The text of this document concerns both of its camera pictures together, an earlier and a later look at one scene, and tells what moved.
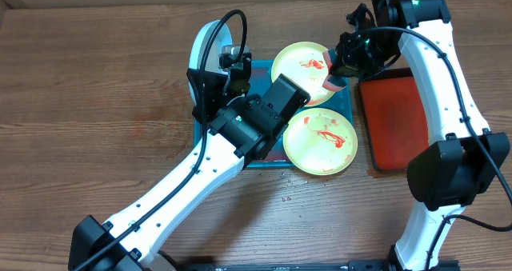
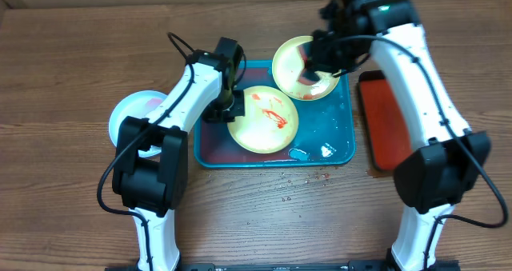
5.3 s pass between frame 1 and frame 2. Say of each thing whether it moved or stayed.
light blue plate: moved
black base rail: stayed
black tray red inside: stayed
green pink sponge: moved
